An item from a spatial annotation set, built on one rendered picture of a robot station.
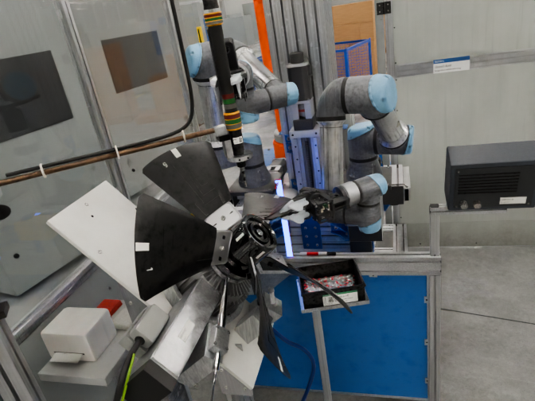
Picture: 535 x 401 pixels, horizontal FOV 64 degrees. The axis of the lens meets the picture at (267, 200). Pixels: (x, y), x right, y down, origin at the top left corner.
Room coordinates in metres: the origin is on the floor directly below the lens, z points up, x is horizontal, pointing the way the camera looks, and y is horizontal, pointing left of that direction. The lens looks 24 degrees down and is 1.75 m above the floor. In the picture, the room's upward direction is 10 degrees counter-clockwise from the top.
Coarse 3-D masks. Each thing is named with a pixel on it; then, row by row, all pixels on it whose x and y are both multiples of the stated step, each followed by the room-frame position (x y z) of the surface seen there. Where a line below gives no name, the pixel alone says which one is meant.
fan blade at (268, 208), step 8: (248, 200) 1.32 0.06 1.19; (256, 200) 1.31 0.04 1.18; (264, 200) 1.30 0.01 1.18; (272, 200) 1.29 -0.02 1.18; (280, 200) 1.30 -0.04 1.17; (288, 200) 1.31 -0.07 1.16; (248, 208) 1.25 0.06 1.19; (256, 208) 1.24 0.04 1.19; (264, 208) 1.22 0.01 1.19; (272, 208) 1.22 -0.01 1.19; (280, 208) 1.22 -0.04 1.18; (264, 216) 1.15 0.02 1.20; (272, 216) 1.15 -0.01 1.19
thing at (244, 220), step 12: (252, 216) 1.05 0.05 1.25; (240, 228) 0.99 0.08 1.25; (252, 228) 1.00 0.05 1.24; (264, 228) 1.04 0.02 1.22; (240, 240) 0.97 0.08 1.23; (252, 240) 0.96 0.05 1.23; (264, 240) 0.99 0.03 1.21; (276, 240) 1.02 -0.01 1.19; (228, 252) 1.00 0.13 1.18; (240, 252) 0.97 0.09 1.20; (252, 252) 0.96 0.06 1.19; (264, 252) 0.96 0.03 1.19; (228, 264) 0.98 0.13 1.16; (240, 264) 0.99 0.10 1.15; (240, 276) 0.97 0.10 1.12
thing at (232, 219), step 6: (228, 204) 1.09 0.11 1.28; (222, 210) 1.08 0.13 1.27; (228, 210) 1.08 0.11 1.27; (234, 210) 1.08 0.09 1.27; (210, 216) 1.07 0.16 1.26; (216, 216) 1.07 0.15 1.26; (228, 216) 1.07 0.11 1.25; (234, 216) 1.07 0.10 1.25; (240, 216) 1.07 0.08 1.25; (210, 222) 1.06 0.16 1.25; (216, 222) 1.06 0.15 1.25; (222, 222) 1.06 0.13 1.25; (228, 222) 1.06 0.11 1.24; (234, 222) 1.06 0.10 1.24; (222, 228) 1.05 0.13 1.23; (228, 228) 1.05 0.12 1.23
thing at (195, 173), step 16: (192, 144) 1.25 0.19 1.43; (208, 144) 1.26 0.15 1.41; (160, 160) 1.18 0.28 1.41; (176, 160) 1.19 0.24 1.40; (192, 160) 1.19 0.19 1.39; (208, 160) 1.20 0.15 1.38; (160, 176) 1.14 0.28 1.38; (176, 176) 1.15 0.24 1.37; (192, 176) 1.15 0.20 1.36; (208, 176) 1.15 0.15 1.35; (176, 192) 1.12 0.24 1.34; (192, 192) 1.12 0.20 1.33; (208, 192) 1.11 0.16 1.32; (224, 192) 1.12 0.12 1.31; (192, 208) 1.09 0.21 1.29; (208, 208) 1.08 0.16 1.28
